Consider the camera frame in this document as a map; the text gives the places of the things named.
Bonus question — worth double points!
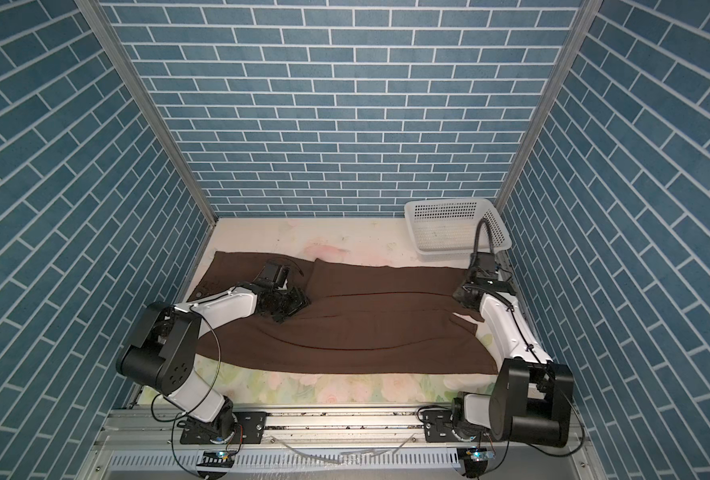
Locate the brown trousers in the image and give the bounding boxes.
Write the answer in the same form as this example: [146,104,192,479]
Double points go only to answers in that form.
[190,252,498,375]

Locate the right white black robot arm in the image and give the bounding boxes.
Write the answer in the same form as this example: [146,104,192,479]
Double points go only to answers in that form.
[451,267,574,448]

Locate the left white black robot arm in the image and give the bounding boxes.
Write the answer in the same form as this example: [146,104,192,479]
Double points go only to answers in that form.
[116,282,310,444]

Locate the white plastic perforated basket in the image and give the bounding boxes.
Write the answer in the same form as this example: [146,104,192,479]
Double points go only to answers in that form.
[404,198,512,257]

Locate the left green circuit board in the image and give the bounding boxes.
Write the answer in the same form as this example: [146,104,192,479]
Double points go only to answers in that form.
[197,451,236,470]

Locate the green circuit board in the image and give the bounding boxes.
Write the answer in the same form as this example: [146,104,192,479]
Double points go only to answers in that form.
[197,451,236,470]
[457,447,495,469]

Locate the right green circuit board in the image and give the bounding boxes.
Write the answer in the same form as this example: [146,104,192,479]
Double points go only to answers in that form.
[457,447,495,469]

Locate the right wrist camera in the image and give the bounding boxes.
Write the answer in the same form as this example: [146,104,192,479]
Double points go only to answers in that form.
[470,252,498,272]

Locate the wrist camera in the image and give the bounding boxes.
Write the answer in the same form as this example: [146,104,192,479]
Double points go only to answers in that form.
[253,261,290,290]
[470,252,498,272]

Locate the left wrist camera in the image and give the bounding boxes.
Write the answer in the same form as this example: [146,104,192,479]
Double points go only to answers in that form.
[253,261,290,290]

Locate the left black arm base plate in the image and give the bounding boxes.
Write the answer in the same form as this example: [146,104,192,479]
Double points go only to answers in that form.
[177,410,268,445]

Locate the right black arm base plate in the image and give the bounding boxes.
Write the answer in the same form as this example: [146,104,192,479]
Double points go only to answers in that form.
[416,408,493,443]

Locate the white slotted cable duct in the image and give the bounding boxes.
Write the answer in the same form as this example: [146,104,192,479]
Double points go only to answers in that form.
[109,448,460,473]

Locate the aluminium front mounting rail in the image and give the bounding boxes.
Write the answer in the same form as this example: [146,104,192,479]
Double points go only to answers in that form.
[93,404,587,455]

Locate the right aluminium corner post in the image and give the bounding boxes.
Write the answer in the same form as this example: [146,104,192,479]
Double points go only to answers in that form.
[494,0,602,212]

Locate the aluminium corner post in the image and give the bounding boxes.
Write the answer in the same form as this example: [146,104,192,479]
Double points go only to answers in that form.
[494,0,602,212]
[75,0,218,228]

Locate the left aluminium corner post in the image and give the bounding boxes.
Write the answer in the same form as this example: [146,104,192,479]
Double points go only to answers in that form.
[75,0,218,228]

